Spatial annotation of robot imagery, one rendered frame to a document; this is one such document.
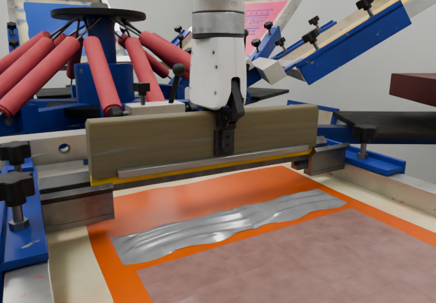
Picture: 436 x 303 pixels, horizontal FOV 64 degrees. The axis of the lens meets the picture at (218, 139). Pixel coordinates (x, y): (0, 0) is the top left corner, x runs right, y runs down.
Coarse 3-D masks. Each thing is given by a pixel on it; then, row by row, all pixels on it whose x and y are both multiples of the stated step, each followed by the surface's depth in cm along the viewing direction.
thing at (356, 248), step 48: (240, 192) 61; (288, 192) 61; (336, 192) 61; (288, 240) 45; (336, 240) 45; (384, 240) 45; (432, 240) 45; (336, 288) 36; (384, 288) 36; (432, 288) 36
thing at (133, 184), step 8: (272, 160) 60; (280, 160) 61; (288, 160) 61; (296, 160) 62; (224, 168) 55; (232, 168) 56; (240, 168) 57; (248, 168) 58; (168, 176) 51; (176, 176) 52; (184, 176) 52; (192, 176) 53; (120, 184) 48; (128, 184) 48; (136, 184) 49; (144, 184) 49; (152, 184) 50
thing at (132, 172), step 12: (300, 144) 60; (216, 156) 52; (228, 156) 53; (240, 156) 54; (252, 156) 55; (264, 156) 56; (132, 168) 46; (144, 168) 47; (156, 168) 47; (168, 168) 48; (180, 168) 49; (192, 168) 50
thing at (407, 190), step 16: (48, 176) 58; (336, 176) 68; (352, 176) 65; (368, 176) 62; (384, 176) 59; (400, 176) 58; (384, 192) 59; (400, 192) 56; (416, 192) 54; (432, 192) 52; (416, 208) 54; (432, 208) 52; (16, 272) 33; (32, 272) 33; (48, 272) 33; (16, 288) 31; (32, 288) 31; (48, 288) 31
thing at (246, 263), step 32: (160, 192) 61; (192, 192) 61; (96, 224) 49; (128, 224) 49; (160, 224) 49; (96, 256) 42; (192, 256) 42; (224, 256) 42; (256, 256) 42; (288, 256) 42; (128, 288) 36; (160, 288) 36; (192, 288) 36; (224, 288) 36; (256, 288) 36; (288, 288) 36; (320, 288) 36
